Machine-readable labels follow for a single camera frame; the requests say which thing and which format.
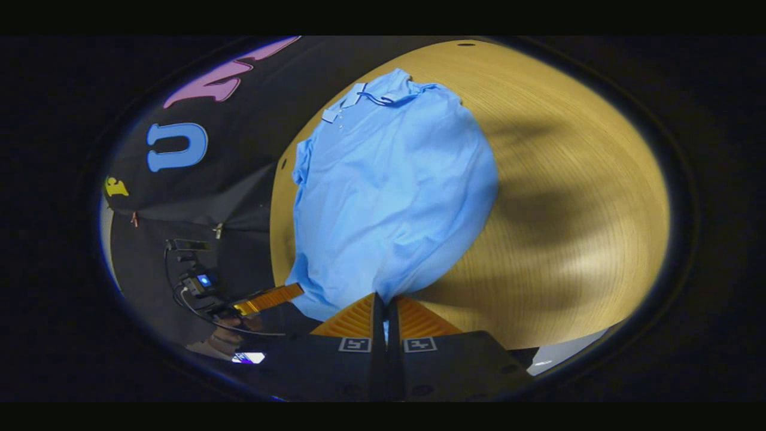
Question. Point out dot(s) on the black backdrop cloth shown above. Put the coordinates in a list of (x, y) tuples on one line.
[(239, 149)]

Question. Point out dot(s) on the silver metal clip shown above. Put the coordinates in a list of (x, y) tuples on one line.
[(218, 230)]

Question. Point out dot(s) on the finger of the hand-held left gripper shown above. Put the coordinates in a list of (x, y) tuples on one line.
[(269, 299)]

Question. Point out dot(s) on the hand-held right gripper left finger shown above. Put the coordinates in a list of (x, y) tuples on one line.
[(377, 359)]

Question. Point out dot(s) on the light blue T-shirt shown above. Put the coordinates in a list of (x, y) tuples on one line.
[(389, 197)]

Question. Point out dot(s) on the small lit screen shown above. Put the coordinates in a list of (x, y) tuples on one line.
[(248, 358)]

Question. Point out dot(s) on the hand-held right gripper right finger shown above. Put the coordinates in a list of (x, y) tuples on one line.
[(394, 365)]

